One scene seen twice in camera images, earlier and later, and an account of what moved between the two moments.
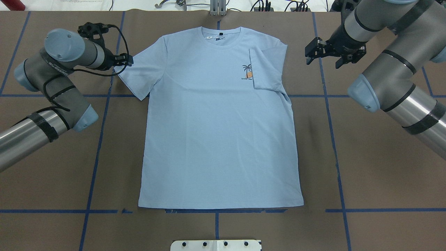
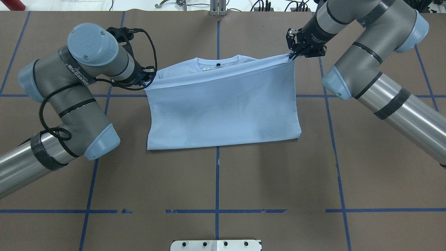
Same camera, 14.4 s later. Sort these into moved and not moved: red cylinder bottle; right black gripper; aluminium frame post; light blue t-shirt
Moved: right black gripper; light blue t-shirt
Not moved: aluminium frame post; red cylinder bottle
